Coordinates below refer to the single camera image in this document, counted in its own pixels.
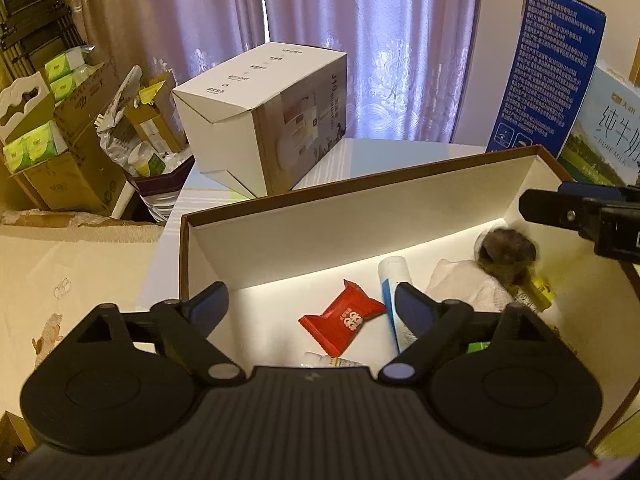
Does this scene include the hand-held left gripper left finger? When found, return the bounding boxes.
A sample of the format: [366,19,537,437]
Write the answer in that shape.
[75,281,246,388]

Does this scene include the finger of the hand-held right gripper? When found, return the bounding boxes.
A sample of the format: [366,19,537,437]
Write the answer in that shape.
[557,181,626,203]
[519,187,601,233]

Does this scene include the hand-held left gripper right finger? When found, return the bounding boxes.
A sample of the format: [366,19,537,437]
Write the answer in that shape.
[377,281,551,388]

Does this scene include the white tube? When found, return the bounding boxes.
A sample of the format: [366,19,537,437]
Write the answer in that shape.
[377,255,418,354]

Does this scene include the white cloth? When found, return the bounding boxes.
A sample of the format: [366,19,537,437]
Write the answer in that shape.
[425,257,516,313]

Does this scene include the dark plastic-wrapped snack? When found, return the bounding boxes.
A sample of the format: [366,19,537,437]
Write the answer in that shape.
[474,227,543,286]

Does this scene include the red snack packet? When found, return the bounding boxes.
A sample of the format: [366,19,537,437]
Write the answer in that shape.
[298,281,387,358]

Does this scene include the yellow snack pouch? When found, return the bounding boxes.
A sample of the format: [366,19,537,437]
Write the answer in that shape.
[515,275,555,311]

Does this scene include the small white bottle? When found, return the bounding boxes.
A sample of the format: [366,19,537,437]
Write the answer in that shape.
[300,351,368,368]

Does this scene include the green white milk carton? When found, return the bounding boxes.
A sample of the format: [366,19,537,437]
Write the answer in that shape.
[556,60,640,188]

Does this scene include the purple waste bin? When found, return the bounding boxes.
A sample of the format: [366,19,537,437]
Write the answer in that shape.
[132,156,197,223]

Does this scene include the blue milk carton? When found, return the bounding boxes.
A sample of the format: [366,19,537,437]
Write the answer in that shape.
[486,0,607,156]

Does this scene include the cream printed cloth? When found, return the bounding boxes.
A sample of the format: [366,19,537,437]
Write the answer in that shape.
[0,210,168,436]

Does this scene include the large brown cardboard box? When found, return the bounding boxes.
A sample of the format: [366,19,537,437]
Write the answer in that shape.
[10,135,128,213]

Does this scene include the small brown yellow carton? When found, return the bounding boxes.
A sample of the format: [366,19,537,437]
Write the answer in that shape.
[124,74,187,156]

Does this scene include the crumpled clear plastic bag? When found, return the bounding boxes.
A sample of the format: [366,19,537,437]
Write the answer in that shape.
[97,65,196,181]

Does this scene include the white cardboard box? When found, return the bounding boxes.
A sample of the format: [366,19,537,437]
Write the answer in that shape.
[171,42,348,198]

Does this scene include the brown printed cardboard box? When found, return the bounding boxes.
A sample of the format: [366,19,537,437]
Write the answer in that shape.
[52,60,131,161]

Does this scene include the green tissue pack bundle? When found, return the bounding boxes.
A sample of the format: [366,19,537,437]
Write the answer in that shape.
[2,121,68,171]
[44,47,96,102]

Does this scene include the purple patterned curtain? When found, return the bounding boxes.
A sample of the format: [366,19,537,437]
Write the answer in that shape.
[52,0,483,143]

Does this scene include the black folding rack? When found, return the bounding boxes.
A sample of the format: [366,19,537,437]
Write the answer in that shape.
[0,0,83,81]

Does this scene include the white-handled tissue carton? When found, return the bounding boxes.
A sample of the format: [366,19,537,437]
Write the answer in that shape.
[0,71,68,171]

